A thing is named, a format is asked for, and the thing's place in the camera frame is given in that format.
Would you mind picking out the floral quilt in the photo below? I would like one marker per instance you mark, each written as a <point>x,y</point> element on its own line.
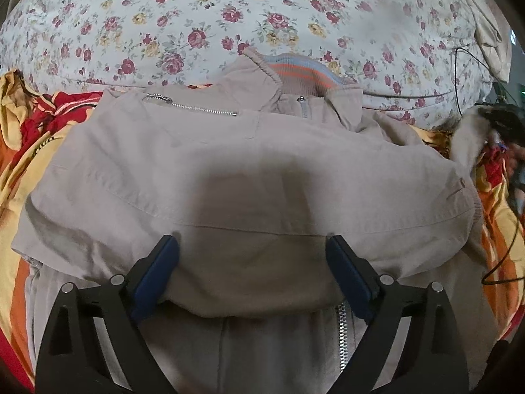
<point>205,16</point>

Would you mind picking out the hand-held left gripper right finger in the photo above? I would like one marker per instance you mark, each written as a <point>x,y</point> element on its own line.
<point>350,279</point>

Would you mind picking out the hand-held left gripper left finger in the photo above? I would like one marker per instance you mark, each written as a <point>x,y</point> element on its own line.
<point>158,275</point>

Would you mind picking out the grey furry cloth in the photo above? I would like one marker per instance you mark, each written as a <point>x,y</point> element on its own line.
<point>471,139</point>

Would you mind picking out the beige cloth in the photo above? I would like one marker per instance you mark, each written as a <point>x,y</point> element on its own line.
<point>488,28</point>

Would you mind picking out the beige zip jacket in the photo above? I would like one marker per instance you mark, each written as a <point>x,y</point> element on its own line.
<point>246,172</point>

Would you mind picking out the orange red printed blanket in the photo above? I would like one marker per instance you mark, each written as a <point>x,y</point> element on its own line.
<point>24,164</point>

